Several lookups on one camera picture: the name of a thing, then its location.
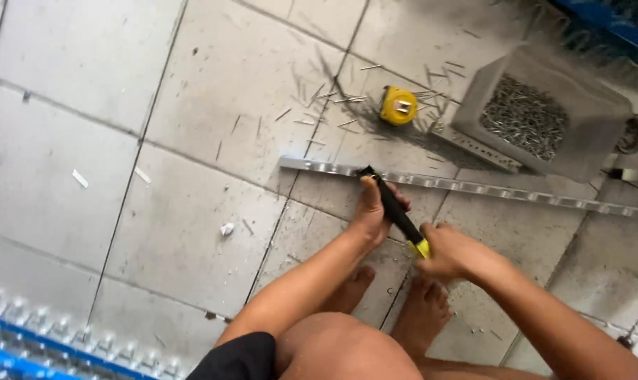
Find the person's foot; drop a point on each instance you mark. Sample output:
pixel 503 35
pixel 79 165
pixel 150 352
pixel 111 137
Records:
pixel 350 290
pixel 419 316

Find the person's bare leg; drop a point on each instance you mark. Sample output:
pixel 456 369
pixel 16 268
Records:
pixel 345 348

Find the long punched metal rail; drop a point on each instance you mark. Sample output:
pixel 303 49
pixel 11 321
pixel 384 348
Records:
pixel 482 187

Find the person's right hand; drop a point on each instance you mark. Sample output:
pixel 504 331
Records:
pixel 456 250

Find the person's left hand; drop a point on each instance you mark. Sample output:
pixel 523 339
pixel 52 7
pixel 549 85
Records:
pixel 371 214

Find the blue rack with metal parts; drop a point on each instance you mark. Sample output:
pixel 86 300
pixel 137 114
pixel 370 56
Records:
pixel 39 343

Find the scattered nails on floor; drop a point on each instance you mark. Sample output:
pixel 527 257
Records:
pixel 345 99

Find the crumpled white paper scrap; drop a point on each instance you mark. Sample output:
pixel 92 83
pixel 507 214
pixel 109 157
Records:
pixel 227 229

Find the person's black shorts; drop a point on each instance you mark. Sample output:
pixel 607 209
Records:
pixel 237 359

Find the yellow tape measure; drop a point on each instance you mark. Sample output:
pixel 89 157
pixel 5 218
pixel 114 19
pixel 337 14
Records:
pixel 398 106

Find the clear plastic container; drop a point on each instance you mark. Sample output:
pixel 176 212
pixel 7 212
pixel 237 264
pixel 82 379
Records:
pixel 588 121

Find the person's left foot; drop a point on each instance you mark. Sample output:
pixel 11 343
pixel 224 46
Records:
pixel 350 290

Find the person's right foot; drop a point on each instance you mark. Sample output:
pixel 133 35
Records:
pixel 419 316

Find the heap of nails in container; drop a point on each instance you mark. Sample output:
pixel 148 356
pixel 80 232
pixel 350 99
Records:
pixel 525 119

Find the round metal drain cover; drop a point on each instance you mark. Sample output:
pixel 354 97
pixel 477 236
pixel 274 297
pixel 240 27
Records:
pixel 631 134

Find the black and yellow hammer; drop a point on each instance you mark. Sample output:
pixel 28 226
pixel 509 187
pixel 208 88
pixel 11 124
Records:
pixel 398 214

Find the flat white scrap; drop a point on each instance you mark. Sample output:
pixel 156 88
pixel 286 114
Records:
pixel 142 174
pixel 80 178

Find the perforated metal strip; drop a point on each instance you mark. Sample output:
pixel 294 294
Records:
pixel 472 148

